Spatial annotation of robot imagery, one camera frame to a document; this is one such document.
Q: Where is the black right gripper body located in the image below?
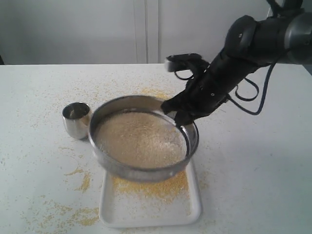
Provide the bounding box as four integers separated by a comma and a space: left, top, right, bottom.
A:
182, 16, 289, 119

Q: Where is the rice and millet mixture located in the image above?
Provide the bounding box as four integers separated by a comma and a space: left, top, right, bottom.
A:
96, 112, 187, 168

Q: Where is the round steel mesh sieve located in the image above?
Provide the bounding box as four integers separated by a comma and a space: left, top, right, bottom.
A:
88, 95, 199, 182

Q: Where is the small steel cup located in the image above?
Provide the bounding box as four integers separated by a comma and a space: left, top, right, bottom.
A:
62, 102, 92, 139

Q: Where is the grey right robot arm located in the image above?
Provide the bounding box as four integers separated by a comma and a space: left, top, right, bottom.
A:
161, 12, 312, 126

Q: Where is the yellow millet pile on table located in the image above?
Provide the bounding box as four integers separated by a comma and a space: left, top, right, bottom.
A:
139, 87, 172, 100

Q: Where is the sieved millet on tray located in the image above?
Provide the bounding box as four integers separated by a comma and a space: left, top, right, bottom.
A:
112, 171, 188, 203

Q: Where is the white plastic tray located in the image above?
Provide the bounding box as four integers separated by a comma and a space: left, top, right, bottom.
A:
99, 162, 202, 228

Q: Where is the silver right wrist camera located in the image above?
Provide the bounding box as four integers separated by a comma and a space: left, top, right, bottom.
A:
164, 53, 210, 72

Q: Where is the black right camera cable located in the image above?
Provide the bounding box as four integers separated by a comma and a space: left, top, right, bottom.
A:
174, 0, 305, 116

